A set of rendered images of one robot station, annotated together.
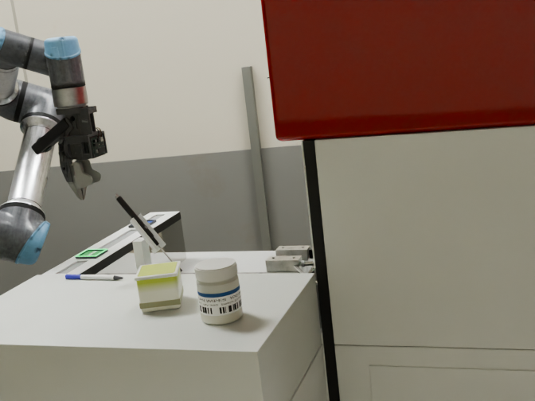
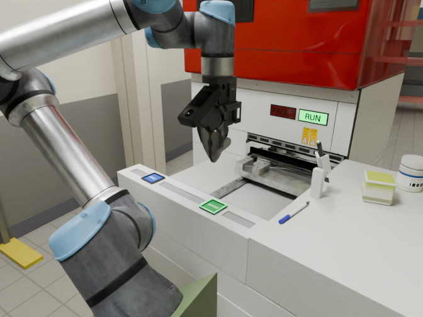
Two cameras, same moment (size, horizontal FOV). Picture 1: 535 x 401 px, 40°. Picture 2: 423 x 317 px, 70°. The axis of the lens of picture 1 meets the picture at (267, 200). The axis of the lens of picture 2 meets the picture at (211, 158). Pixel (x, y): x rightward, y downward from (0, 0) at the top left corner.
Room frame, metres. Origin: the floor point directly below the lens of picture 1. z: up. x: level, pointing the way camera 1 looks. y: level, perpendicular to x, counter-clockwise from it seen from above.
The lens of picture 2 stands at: (1.41, 1.08, 1.40)
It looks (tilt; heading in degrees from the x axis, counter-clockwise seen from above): 23 degrees down; 293
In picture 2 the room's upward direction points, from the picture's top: straight up
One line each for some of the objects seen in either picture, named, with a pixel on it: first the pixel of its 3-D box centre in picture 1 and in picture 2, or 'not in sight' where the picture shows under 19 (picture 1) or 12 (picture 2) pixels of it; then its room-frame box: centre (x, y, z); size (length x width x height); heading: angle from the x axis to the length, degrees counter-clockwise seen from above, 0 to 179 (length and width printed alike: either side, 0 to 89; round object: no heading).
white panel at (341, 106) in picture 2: (357, 195); (257, 124); (1.72, -0.21, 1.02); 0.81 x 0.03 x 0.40; 161
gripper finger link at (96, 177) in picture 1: (89, 178); (213, 142); (1.69, 0.40, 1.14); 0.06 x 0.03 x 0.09; 71
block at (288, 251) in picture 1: (293, 252); (245, 163); (1.73, -0.05, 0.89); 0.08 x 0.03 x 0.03; 71
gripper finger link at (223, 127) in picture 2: (68, 161); (218, 129); (1.66, 0.43, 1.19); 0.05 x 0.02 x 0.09; 161
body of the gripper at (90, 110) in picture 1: (79, 133); (219, 101); (1.67, 0.40, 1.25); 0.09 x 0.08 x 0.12; 71
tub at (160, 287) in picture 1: (160, 286); (377, 187); (1.27, 0.21, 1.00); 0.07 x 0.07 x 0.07; 1
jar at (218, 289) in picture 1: (218, 290); (411, 173); (1.17, 0.10, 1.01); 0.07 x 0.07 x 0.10
